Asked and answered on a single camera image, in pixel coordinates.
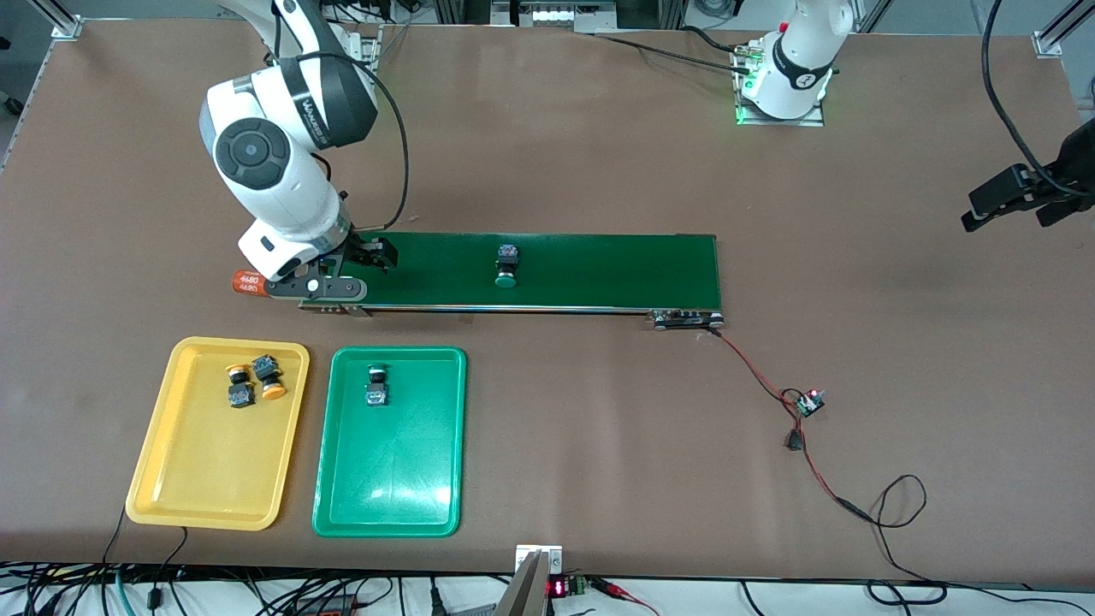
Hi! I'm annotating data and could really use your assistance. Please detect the aluminium corner profile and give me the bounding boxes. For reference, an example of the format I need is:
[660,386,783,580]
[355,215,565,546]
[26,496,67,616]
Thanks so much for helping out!
[30,0,84,41]
[1033,0,1095,59]

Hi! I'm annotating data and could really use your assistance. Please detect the red clip test lead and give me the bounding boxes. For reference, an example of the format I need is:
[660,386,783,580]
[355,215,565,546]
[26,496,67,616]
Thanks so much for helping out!
[590,577,661,616]

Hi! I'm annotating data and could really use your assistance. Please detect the aluminium camera bracket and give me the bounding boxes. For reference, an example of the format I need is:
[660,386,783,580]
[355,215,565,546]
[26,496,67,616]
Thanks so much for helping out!
[494,543,564,616]

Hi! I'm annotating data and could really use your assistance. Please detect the green plastic tray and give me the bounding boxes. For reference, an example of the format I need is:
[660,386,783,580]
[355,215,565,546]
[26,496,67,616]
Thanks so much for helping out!
[312,346,468,538]

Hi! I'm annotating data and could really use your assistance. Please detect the yellow plastic tray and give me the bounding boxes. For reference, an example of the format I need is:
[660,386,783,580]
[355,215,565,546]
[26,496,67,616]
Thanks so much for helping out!
[126,336,311,531]

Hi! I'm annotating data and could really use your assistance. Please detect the thin black power cable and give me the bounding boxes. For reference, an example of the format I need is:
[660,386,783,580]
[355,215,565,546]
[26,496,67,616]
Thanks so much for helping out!
[590,26,758,78]

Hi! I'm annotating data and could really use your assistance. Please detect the yellow push button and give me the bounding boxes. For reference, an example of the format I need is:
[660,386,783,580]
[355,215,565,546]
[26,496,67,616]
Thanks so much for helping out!
[226,364,257,410]
[251,353,287,401]

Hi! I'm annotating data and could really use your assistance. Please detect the thin black looped wire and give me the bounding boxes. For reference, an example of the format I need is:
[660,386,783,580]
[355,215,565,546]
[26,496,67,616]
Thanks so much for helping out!
[864,475,950,607]

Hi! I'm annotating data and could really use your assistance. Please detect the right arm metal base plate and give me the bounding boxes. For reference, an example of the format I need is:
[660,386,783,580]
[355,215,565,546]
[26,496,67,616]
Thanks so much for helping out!
[342,26,382,82]

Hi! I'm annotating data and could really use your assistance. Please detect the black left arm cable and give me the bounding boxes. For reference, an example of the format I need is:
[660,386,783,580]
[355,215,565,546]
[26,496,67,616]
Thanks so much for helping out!
[982,0,1095,196]

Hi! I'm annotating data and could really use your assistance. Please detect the metal frame with light strip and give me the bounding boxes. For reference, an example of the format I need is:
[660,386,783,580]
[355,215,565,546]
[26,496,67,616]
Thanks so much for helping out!
[432,0,690,35]

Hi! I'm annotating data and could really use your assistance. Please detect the green conveyor belt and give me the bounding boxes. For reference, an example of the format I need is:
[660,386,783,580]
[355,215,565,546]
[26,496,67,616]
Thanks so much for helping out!
[299,229,726,332]

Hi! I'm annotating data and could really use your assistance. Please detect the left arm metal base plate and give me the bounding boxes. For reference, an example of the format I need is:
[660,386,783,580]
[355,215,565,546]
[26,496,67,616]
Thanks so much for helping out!
[734,43,826,127]

